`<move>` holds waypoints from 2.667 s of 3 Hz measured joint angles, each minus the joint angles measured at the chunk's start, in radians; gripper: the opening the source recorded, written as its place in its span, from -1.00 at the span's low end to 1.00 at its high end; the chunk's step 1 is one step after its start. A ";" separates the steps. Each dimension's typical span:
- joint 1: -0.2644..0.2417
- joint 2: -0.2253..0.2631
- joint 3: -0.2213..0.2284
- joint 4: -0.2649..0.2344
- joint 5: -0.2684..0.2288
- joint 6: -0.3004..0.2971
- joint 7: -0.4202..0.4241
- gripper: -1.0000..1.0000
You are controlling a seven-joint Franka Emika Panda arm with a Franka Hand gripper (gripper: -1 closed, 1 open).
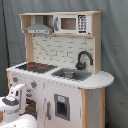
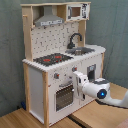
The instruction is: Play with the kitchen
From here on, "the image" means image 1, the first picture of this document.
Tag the black toy faucet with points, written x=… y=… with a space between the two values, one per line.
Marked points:
x=81 y=64

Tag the white toy microwave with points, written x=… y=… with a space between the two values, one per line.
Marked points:
x=72 y=24

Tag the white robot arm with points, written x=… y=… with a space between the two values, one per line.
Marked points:
x=13 y=107

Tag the grey range hood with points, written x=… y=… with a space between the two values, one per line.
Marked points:
x=38 y=27

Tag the red stove knob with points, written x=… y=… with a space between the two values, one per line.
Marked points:
x=33 y=84
x=15 y=79

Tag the red left stove knob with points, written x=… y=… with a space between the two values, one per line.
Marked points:
x=15 y=79

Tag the black toy stovetop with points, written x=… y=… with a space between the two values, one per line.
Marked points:
x=36 y=67

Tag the white oven door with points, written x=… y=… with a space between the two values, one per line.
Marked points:
x=34 y=101

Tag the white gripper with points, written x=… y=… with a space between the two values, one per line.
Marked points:
x=19 y=92

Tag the red right stove knob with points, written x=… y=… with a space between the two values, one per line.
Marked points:
x=33 y=84

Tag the wooden toy kitchen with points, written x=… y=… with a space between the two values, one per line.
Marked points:
x=61 y=50

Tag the white cabinet door with dispenser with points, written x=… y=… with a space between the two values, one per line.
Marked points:
x=63 y=106

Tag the grey toy sink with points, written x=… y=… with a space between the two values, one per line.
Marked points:
x=72 y=74

